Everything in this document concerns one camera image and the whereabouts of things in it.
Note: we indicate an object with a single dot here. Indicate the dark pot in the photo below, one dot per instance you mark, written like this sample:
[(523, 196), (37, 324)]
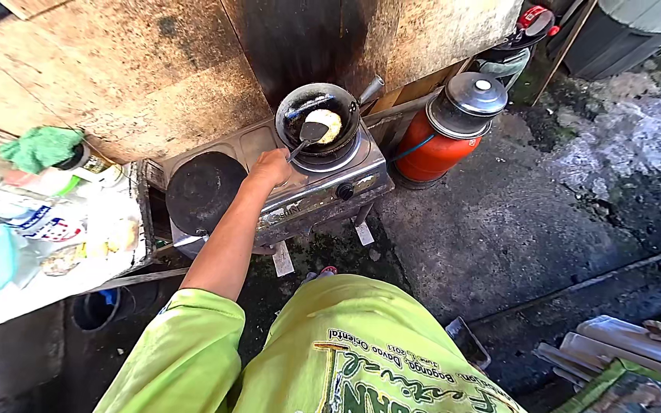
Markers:
[(455, 117)]

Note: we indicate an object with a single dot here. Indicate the fried egg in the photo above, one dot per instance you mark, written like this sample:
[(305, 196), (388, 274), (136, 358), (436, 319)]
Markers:
[(330, 120)]

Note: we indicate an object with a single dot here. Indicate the person's body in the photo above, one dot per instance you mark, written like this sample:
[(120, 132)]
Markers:
[(376, 344)]

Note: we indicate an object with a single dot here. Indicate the white-topped wooden table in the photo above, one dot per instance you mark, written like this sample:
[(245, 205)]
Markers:
[(78, 272)]

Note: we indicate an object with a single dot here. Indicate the white tile piece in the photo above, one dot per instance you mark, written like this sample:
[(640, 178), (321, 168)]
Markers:
[(283, 261), (364, 233)]

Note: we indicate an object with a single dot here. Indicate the person's left fingers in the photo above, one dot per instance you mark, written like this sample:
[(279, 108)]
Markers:
[(283, 158)]

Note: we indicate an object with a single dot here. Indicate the bright green plastic item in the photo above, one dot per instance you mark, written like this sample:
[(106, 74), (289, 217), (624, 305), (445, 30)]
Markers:
[(69, 184)]

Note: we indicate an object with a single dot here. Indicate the blue white printed packet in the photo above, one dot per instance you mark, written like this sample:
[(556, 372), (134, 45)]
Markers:
[(41, 222)]

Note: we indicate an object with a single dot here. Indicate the wooden stick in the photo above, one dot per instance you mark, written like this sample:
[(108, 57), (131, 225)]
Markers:
[(564, 53)]

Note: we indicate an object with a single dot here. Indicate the green cloth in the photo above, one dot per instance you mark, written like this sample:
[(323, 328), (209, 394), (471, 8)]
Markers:
[(41, 149)]

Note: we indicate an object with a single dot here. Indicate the clear bag of food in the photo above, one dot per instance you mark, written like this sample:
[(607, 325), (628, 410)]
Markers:
[(62, 261)]

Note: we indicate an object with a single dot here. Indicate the green-edged mat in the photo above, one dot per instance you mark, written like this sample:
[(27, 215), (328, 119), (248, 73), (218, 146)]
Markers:
[(634, 390)]

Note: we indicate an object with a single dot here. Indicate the dark bucket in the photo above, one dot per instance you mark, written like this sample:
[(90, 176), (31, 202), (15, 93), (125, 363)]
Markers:
[(94, 310)]

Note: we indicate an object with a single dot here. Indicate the red and black container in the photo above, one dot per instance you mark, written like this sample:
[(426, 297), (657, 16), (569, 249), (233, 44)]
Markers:
[(537, 23)]

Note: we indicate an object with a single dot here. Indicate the person's left forearm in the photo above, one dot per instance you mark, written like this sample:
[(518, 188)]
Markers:
[(225, 244)]

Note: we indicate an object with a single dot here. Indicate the black spatula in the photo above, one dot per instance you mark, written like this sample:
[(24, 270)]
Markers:
[(314, 133)]

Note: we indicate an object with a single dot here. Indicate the silver gas stove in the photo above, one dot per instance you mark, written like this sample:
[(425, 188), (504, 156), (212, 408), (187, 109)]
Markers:
[(302, 201)]

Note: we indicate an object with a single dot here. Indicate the grey metal dustpan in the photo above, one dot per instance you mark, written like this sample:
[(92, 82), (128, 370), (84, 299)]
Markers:
[(471, 344)]

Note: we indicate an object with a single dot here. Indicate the yellowish food packet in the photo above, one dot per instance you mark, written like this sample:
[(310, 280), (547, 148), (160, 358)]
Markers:
[(113, 238)]

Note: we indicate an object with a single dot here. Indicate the black round flat pan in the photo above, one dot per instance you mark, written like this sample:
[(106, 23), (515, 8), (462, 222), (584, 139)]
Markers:
[(207, 192)]

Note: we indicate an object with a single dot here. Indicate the silver pot lid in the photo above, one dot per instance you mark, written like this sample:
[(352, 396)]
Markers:
[(474, 96)]

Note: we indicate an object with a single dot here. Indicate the person's left hand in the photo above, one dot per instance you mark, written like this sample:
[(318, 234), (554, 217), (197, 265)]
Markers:
[(268, 168)]

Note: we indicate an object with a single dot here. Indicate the clear jar with yellow label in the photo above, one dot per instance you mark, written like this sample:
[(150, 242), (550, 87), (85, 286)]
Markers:
[(97, 166)]

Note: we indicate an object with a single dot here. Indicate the person's legs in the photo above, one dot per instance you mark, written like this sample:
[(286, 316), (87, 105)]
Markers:
[(319, 274)]

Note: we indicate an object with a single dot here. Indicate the orange gas cylinder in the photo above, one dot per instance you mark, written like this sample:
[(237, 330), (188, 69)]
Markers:
[(429, 150)]

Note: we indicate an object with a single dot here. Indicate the large grey bin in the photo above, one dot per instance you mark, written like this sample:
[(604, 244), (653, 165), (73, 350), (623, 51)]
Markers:
[(617, 40)]

